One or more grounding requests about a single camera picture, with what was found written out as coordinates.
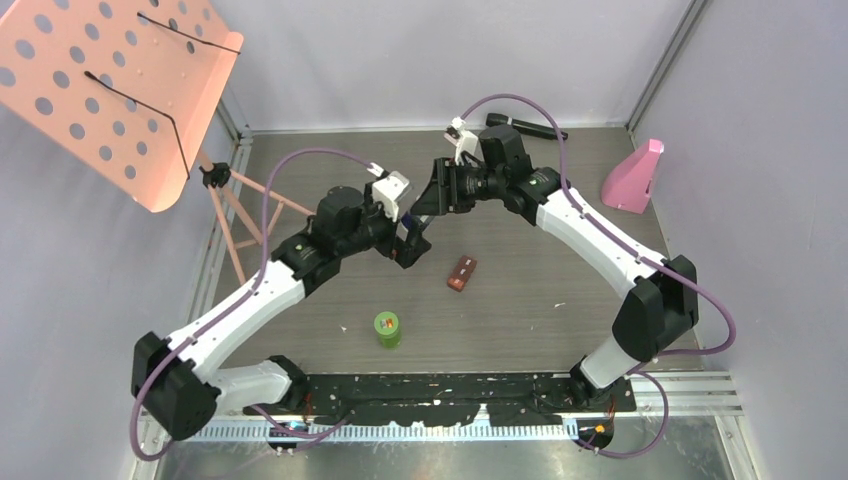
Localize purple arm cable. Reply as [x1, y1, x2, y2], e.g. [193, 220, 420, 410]
[129, 146, 386, 462]
[457, 92, 738, 460]

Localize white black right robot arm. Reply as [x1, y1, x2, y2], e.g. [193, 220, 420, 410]
[411, 118, 698, 411]

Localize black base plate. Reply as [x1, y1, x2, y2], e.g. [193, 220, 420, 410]
[283, 372, 637, 427]

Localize white capped pill bottle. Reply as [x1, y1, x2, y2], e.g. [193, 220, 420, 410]
[400, 213, 433, 244]

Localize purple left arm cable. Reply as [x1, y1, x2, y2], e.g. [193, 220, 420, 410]
[129, 146, 386, 462]

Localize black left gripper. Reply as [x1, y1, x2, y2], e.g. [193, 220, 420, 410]
[336, 183, 429, 267]

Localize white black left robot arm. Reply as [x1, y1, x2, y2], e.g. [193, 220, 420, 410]
[131, 181, 432, 441]

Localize green black pill bottle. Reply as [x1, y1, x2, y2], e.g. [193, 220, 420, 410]
[374, 311, 401, 349]

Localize brown translucent pill container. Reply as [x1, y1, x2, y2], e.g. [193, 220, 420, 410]
[446, 255, 477, 292]

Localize black microphone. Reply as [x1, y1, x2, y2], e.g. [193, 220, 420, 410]
[480, 112, 569, 141]

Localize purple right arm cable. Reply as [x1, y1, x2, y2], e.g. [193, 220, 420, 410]
[457, 92, 738, 460]

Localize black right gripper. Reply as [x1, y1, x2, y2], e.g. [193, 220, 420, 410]
[412, 157, 506, 216]

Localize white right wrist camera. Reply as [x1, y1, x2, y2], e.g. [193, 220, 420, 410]
[444, 117, 479, 166]

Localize pink wedge object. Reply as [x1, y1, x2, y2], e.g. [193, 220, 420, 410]
[600, 139, 664, 214]

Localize pink music stand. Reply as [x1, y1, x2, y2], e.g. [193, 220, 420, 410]
[0, 0, 316, 286]

